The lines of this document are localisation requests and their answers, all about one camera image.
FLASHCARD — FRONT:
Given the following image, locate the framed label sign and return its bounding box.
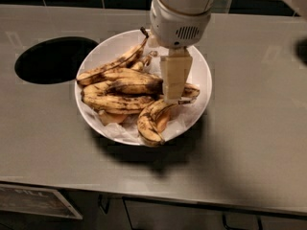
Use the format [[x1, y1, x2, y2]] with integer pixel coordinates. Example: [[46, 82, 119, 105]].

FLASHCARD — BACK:
[[0, 184, 83, 219]]

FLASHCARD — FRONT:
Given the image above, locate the black drawer handle right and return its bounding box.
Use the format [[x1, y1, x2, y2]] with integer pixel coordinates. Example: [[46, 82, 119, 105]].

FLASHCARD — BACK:
[[222, 213, 263, 230]]

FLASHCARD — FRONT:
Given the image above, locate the white ceramic bowl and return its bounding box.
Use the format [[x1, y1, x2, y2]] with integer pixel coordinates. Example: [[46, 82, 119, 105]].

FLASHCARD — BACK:
[[75, 30, 208, 131]]

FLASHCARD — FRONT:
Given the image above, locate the black drawer handle left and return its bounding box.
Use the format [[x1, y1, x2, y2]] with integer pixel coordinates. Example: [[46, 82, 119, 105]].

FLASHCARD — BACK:
[[98, 195, 110, 215]]

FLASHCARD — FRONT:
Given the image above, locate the black drawer handle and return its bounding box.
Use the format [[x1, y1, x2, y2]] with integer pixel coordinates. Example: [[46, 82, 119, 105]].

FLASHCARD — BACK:
[[98, 195, 110, 215], [222, 213, 263, 230]]

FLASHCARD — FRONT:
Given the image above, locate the long spotted banana top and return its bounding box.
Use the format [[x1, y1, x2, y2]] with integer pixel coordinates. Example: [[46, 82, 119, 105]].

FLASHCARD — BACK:
[[76, 27, 149, 86]]

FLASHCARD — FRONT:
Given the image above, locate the dark-tipped brown banana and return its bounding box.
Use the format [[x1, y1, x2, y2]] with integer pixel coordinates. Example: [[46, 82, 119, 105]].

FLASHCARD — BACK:
[[104, 68, 201, 99]]

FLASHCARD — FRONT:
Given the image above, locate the orange fruit piece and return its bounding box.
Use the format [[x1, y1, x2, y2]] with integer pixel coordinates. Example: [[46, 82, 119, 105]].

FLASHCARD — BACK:
[[98, 110, 128, 126]]

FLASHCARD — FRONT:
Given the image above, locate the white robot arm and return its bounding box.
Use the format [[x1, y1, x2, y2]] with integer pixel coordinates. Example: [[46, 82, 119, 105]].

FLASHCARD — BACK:
[[150, 0, 307, 53]]

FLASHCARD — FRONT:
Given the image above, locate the dark round counter hole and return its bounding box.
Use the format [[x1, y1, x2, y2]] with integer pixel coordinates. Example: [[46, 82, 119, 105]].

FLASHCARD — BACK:
[[14, 36, 98, 84]]

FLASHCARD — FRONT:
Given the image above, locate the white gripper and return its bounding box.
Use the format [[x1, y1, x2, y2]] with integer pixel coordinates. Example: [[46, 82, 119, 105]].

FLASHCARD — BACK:
[[148, 0, 211, 101]]

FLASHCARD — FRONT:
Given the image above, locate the curved banana bottom right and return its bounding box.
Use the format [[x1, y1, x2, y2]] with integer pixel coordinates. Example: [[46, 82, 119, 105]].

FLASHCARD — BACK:
[[137, 99, 191, 147]]

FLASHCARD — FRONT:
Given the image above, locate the bottom left spotted banana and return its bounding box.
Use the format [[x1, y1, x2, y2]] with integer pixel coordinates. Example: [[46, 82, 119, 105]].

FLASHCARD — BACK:
[[81, 80, 154, 114]]

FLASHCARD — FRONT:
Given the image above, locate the white paper napkin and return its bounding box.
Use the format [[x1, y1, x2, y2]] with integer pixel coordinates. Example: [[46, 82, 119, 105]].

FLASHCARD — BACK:
[[92, 63, 212, 146]]

